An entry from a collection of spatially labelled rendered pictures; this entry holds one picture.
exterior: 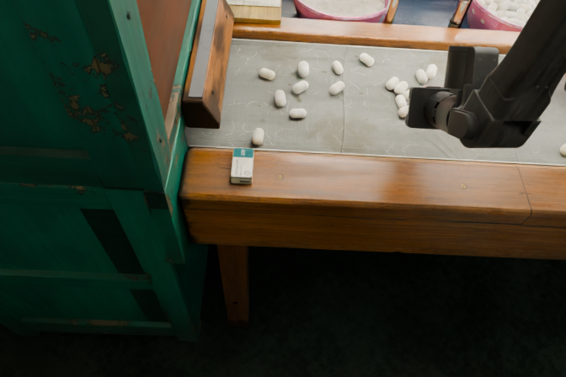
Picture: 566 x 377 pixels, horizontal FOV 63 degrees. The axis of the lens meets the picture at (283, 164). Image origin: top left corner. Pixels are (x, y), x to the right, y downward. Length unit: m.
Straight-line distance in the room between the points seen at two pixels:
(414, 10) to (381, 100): 0.42
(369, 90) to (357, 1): 0.30
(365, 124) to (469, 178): 0.21
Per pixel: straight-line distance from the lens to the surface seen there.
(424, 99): 0.78
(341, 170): 0.80
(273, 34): 1.04
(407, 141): 0.91
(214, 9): 0.93
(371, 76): 1.00
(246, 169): 0.77
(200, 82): 0.79
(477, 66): 0.67
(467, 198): 0.84
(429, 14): 1.32
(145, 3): 0.62
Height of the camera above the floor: 1.42
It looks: 55 degrees down
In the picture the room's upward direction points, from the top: 6 degrees clockwise
